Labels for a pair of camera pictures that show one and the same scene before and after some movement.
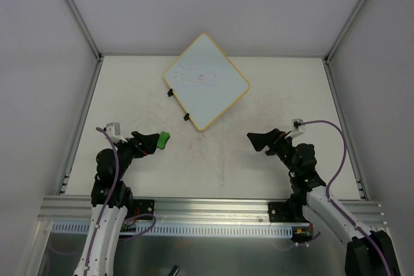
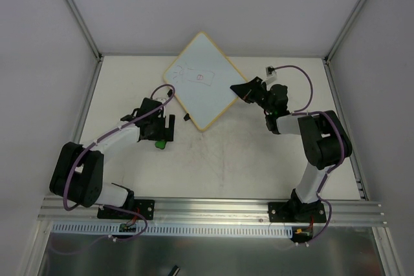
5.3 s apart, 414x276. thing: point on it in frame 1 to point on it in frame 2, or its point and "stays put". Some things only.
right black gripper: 275,142 to 259,88
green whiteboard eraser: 163,137 stays put
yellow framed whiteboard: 205,81 stays put
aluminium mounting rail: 78,208 stays put
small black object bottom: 174,271 stays put
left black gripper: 136,143 to 170,128
